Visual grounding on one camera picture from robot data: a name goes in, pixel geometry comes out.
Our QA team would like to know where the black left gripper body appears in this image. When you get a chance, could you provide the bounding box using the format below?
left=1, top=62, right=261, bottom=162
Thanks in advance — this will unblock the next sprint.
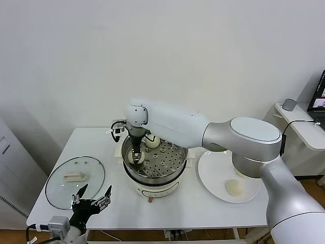
left=72, top=198, right=102, bottom=225

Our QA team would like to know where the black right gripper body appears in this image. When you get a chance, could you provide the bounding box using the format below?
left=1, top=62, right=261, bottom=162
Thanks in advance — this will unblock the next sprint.
left=131, top=137, right=144, bottom=153

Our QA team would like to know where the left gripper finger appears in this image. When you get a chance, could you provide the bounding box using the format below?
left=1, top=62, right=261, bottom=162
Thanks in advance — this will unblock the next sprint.
left=91, top=185, right=113, bottom=210
left=71, top=184, right=89, bottom=205

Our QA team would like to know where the perforated steel steamer basket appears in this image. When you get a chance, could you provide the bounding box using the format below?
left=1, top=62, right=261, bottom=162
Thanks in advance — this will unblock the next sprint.
left=121, top=127, right=189, bottom=180

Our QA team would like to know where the glass pot lid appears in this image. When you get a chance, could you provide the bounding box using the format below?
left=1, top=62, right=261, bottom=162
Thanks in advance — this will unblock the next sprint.
left=45, top=156, right=106, bottom=210

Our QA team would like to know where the white electric cooking pot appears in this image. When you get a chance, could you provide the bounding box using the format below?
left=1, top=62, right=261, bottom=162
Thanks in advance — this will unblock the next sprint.
left=114, top=146, right=196, bottom=204

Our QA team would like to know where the white cabinet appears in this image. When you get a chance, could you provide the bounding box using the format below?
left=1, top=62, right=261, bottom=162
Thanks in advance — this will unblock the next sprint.
left=0, top=115, right=49, bottom=231

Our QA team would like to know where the white round plate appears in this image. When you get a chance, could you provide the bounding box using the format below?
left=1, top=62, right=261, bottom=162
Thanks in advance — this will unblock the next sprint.
left=197, top=149, right=261, bottom=203

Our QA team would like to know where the white power strip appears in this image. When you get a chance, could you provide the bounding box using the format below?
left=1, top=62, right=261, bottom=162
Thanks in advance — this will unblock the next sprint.
left=164, top=228, right=193, bottom=239

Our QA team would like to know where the white side desk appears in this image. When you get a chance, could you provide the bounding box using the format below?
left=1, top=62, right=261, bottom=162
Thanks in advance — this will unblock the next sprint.
left=263, top=102, right=325, bottom=178

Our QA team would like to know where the black laptop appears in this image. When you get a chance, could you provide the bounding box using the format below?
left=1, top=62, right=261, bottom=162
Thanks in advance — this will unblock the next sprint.
left=306, top=69, right=325, bottom=123

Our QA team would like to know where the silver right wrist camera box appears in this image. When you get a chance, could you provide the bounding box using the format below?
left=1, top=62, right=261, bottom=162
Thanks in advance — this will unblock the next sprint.
left=111, top=118, right=127, bottom=135

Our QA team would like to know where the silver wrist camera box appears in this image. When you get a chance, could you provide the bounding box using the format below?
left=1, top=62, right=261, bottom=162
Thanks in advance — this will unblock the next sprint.
left=35, top=216, right=71, bottom=238
left=111, top=118, right=127, bottom=135

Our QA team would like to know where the white table frame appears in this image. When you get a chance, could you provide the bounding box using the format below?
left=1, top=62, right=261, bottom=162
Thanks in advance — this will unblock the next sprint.
left=81, top=227, right=241, bottom=244

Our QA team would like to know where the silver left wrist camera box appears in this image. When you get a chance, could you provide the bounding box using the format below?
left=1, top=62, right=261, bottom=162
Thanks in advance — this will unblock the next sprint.
left=35, top=216, right=71, bottom=238

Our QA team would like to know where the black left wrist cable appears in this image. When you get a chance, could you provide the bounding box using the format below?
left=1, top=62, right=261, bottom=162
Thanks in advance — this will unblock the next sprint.
left=25, top=223, right=51, bottom=244

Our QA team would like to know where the black laptop cable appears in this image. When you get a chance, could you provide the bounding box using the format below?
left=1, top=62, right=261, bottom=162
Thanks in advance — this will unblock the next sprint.
left=282, top=119, right=322, bottom=137

